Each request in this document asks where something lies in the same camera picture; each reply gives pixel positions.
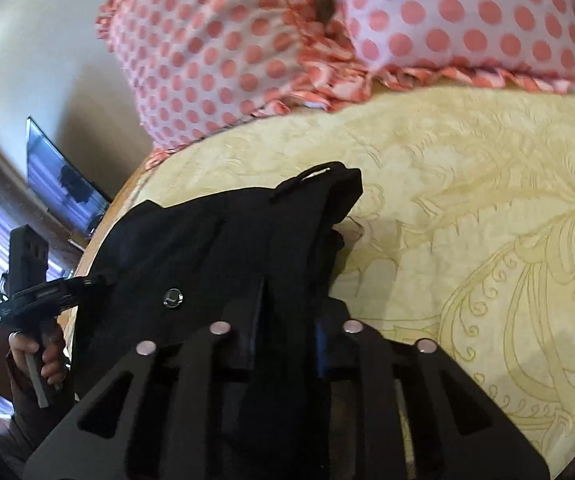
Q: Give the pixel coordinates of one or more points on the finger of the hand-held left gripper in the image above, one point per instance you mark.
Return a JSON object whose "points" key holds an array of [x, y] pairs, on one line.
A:
{"points": [[87, 282]]}

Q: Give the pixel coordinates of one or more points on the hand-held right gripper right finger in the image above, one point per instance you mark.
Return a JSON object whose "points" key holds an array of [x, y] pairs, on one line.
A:
{"points": [[323, 347]]}

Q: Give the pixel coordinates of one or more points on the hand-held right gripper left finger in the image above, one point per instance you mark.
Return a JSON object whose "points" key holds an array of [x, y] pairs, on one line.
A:
{"points": [[245, 345]]}

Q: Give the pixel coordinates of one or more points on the black pants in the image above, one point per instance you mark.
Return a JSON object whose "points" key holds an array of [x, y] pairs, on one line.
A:
{"points": [[227, 250]]}

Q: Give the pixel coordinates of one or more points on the person's left forearm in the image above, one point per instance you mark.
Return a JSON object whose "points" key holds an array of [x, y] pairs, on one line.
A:
{"points": [[22, 405]]}

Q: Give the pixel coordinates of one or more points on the person's left hand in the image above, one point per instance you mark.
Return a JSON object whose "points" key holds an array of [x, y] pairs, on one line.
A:
{"points": [[47, 355]]}

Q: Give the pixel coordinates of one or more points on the yellow patterned bed sheet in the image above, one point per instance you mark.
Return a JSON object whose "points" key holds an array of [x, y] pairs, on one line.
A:
{"points": [[467, 240]]}

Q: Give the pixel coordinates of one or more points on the pink polka dot pillow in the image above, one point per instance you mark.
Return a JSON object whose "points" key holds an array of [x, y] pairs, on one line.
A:
{"points": [[472, 20], [217, 55]]}

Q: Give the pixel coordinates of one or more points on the wall-mounted television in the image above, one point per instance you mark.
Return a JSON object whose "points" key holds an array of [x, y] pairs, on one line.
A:
{"points": [[60, 180]]}

